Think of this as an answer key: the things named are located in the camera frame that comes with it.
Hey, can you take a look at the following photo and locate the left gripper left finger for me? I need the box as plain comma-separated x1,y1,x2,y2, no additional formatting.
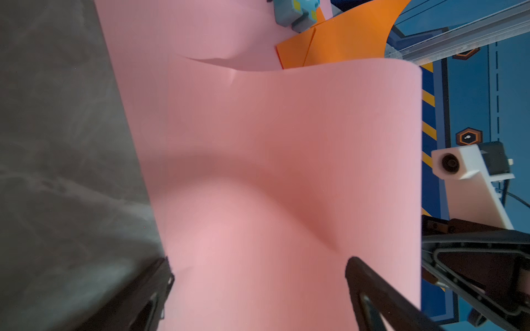
77,257,174,331

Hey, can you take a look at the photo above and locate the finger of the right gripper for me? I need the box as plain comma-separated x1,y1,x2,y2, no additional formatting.
422,230,529,330

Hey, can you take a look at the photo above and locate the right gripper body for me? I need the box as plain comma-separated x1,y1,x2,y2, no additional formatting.
422,215,513,248

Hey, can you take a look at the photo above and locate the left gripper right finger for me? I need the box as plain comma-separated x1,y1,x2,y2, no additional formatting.
345,257,442,330

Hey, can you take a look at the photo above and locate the pink paper top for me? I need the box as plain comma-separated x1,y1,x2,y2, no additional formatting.
162,59,422,330

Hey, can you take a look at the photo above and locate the pink paper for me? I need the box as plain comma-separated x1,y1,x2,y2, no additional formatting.
96,1,341,214
162,59,422,330

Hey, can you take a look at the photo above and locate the orange paper back right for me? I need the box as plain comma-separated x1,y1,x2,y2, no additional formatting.
276,0,409,69

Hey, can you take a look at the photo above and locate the small blue toy box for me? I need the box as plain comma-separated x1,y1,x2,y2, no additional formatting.
267,0,320,33

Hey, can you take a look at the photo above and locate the pink paper lower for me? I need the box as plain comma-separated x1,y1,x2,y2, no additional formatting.
96,1,341,214

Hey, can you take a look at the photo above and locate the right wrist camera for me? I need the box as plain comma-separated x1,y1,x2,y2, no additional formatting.
431,142,515,230

